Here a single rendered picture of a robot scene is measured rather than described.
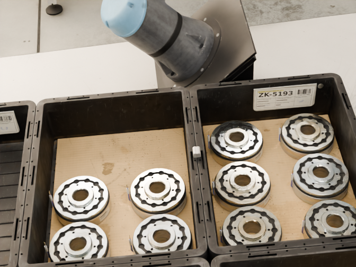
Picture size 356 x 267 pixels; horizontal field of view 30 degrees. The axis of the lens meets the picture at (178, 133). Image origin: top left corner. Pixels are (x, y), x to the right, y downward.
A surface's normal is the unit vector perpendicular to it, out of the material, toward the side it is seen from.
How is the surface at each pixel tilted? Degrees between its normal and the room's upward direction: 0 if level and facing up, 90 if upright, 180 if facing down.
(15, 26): 0
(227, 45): 43
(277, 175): 0
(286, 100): 90
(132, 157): 0
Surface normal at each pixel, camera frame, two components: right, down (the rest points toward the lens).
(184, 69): -0.19, 0.60
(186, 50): 0.18, 0.21
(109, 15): -0.71, -0.33
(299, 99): 0.07, 0.71
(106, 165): -0.06, -0.69
